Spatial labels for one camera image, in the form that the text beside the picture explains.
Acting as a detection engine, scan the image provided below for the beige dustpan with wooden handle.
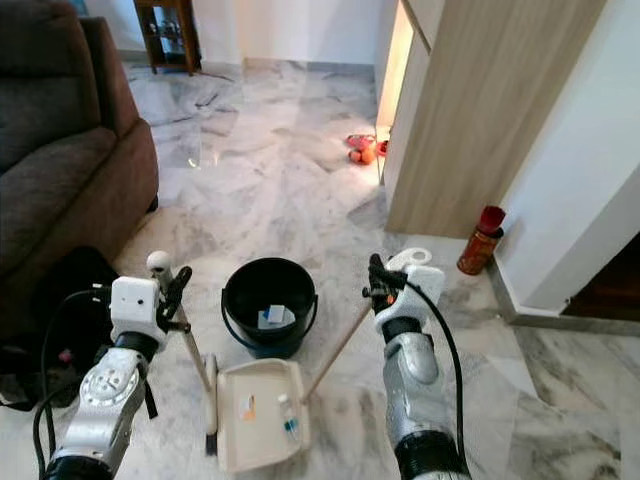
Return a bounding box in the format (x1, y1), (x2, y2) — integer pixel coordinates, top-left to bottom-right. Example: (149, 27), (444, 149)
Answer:
(215, 298), (373, 474)

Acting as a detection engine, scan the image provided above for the black plastic bucket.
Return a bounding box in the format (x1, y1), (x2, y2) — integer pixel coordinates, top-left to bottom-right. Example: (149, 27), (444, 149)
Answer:
(221, 257), (319, 361)

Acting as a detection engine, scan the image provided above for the white and blue paper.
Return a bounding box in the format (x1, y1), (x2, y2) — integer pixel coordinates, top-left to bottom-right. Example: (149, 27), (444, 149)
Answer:
(257, 305), (297, 331)

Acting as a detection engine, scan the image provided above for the red capped spray can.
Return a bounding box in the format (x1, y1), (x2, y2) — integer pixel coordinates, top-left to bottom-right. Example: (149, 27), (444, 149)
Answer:
(456, 205), (507, 276)

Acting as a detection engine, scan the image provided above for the black fabric bag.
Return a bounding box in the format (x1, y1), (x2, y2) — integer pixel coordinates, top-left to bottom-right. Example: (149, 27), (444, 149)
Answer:
(0, 245), (121, 411)

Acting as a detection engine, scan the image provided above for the small clear plastic bottle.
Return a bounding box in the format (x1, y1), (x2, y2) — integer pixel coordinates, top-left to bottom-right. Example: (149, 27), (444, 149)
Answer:
(277, 393), (303, 444)

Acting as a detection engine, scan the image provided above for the dark brown fabric sofa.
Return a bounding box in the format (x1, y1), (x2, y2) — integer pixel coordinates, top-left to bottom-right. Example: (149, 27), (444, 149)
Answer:
(0, 0), (161, 301)

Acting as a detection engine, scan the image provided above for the small wooden side table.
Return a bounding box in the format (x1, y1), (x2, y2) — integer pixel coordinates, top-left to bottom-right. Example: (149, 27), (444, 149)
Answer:
(132, 0), (203, 76)

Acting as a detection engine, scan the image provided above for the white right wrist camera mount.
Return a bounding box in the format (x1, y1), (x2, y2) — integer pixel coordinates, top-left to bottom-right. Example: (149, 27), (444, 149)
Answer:
(375, 247), (447, 336)

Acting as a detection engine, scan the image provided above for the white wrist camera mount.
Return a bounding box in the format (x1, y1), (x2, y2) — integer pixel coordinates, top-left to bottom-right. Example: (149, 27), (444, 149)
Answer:
(375, 247), (447, 336)
(110, 276), (167, 341)

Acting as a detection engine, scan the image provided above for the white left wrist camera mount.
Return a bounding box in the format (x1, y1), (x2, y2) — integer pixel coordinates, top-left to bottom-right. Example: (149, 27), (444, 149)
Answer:
(110, 276), (167, 341)

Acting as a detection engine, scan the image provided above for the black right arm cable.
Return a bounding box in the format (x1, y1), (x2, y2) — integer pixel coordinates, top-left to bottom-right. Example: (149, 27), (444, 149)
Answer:
(400, 275), (466, 441)

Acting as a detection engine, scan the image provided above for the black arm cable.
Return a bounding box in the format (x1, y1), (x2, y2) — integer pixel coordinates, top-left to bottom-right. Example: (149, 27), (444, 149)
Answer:
(32, 288), (116, 480)
(400, 275), (466, 441)

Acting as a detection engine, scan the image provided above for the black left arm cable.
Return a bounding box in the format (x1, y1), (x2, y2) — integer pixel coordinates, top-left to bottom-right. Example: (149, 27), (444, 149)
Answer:
(32, 288), (116, 480)

